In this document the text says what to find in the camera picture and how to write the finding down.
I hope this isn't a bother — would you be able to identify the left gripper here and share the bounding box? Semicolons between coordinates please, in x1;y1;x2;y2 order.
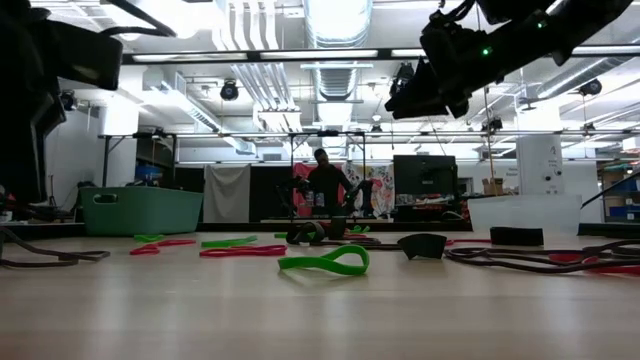
0;49;69;204

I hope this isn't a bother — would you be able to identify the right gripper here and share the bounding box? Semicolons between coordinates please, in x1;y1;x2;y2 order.
384;47;502;120

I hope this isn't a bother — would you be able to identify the black wide rubber band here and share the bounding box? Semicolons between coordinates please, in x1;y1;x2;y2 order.
327;215;348;241
285;221;327;247
397;232;448;261
489;226;545;248

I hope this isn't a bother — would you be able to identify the black monitor panel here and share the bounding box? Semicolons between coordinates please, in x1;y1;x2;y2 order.
393;154;459;198

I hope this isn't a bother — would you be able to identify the thin vertical pole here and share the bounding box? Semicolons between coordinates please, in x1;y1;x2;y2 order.
480;84;496;181

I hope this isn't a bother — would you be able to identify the floral hanging cloth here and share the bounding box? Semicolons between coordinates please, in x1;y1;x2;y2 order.
344;163;396;219

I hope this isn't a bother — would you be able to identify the blue container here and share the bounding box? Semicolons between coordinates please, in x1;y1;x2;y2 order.
134;164;164;189

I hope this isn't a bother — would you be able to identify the person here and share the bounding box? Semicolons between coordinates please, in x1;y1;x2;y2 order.
299;147;357;217

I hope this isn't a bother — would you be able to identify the white round column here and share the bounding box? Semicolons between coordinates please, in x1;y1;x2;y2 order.
515;134;565;196

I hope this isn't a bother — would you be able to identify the teal plastic basket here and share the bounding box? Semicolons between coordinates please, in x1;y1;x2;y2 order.
79;186;205;237

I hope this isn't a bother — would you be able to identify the clear plastic bin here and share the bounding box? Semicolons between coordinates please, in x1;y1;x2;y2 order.
467;193;584;234

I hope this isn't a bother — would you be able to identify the pink hanging cloth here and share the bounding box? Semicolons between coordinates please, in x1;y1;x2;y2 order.
292;162;321;219

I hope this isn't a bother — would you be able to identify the grey hanging cloth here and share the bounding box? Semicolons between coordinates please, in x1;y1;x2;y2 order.
203;164;251;224

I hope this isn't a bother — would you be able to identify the storage shelf with bins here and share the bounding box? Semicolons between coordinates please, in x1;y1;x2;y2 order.
599;162;640;224

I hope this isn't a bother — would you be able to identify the black ceiling camera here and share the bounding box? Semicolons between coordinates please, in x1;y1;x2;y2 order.
578;78;604;98
392;62;417;84
58;89;79;112
219;78;240;102

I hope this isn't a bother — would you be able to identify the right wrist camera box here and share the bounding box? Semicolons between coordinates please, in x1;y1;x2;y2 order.
421;22;485;65

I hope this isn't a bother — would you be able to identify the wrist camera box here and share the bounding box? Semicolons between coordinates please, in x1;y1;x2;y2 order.
421;22;485;65
47;22;124;92

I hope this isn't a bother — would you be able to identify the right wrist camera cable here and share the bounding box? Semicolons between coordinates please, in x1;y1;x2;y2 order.
428;0;477;26

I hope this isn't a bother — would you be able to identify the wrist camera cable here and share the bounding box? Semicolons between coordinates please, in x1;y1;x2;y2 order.
428;0;477;26
98;0;178;39

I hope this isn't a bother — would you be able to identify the silver round air duct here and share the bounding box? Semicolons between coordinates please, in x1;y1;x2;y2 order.
302;0;374;101

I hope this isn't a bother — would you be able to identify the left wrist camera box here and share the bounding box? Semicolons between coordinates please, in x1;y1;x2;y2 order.
47;22;124;92

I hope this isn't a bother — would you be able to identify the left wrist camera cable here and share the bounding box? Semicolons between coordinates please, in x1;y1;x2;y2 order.
98;0;178;39

